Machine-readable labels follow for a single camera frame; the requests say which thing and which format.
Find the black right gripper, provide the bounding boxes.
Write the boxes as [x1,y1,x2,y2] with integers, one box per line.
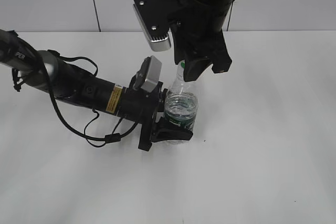
[170,0,233,82]

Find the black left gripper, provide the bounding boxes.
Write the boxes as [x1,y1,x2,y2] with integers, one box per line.
[117,81,193,151]

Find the clear Cestbon water bottle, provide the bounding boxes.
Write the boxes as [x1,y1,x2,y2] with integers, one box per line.
[164,63,198,131]

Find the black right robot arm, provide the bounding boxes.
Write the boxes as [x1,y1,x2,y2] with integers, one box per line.
[170,0,234,82]

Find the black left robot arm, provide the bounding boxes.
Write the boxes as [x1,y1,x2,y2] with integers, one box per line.
[1,30,193,151]

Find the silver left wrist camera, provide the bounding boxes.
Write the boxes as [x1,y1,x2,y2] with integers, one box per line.
[132,56,162,93]

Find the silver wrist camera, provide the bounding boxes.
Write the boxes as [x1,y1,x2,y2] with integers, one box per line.
[133,0,182,52]
[132,56,162,93]

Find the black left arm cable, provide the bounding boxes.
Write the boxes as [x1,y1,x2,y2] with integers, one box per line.
[10,31,141,147]

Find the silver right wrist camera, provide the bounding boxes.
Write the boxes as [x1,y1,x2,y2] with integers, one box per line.
[133,0,182,52]

